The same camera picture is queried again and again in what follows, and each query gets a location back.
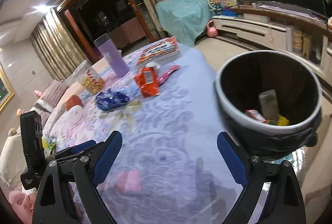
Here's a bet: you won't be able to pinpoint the black trash bin white rim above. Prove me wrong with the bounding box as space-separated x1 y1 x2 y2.
214 50 323 160

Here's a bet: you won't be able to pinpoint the yellow snack wrapper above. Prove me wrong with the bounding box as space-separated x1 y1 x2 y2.
270 115 290 126

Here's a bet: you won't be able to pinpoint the green foil wrapper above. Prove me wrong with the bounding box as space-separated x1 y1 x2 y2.
43 137 57 156

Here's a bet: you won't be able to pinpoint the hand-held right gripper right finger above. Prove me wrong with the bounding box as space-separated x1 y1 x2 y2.
216 131 306 224

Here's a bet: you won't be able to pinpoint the gold framed painting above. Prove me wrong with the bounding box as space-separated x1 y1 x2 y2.
0 63 15 112

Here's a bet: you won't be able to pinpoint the white printed wrapper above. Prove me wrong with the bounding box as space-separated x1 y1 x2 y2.
127 100 142 113

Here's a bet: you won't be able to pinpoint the stacked yellow jars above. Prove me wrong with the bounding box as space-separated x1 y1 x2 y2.
293 31 303 53

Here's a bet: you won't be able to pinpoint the pink striped pillow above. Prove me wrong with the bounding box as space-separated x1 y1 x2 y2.
39 79 68 110

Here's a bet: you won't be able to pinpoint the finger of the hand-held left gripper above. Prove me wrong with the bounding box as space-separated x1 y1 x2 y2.
56 139 104 156
45 153 81 163

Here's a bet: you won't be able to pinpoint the stack of children's books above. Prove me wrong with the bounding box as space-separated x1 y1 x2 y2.
136 36 180 66

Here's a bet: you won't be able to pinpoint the dark blue snack wrapper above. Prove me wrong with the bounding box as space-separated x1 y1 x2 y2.
95 91 129 111

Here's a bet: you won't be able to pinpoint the purple water bottle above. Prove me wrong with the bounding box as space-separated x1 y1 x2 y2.
93 34 129 78

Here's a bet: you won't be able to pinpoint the white television cabinet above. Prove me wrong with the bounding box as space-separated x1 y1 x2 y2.
213 1 332 71

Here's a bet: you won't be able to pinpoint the pink candy wrapper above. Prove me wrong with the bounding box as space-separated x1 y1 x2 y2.
157 65 181 86

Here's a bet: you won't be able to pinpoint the cream sofa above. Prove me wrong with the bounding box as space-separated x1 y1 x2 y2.
0 79 78 188

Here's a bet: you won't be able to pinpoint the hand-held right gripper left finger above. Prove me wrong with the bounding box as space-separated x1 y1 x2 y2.
32 130 123 224

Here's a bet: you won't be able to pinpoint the teal furniture cover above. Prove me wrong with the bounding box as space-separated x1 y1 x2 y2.
155 0 216 48

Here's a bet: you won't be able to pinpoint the clear jar of snack balls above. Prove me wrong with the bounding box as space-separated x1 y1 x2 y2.
70 61 105 95

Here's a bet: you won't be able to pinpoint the pink kettlebell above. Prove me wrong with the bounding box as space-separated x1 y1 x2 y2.
206 20 216 38

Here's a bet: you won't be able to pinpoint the orange-red snack wrapper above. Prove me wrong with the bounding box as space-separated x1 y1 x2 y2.
134 67 161 98

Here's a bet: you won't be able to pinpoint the green carton box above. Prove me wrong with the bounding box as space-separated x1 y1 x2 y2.
259 89 279 121

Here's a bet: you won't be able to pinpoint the blue toy base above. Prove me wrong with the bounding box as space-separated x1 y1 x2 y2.
220 5 238 17

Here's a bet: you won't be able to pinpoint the ferris wheel toy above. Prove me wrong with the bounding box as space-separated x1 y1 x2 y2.
207 0 225 13

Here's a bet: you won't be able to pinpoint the person's left hand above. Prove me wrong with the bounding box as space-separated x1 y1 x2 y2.
9 189 35 214

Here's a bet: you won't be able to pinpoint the wooden sliding glass door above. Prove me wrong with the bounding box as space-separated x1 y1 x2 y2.
58 0 159 53

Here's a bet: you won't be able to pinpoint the red snack box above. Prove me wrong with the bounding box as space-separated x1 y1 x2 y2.
245 109 267 123

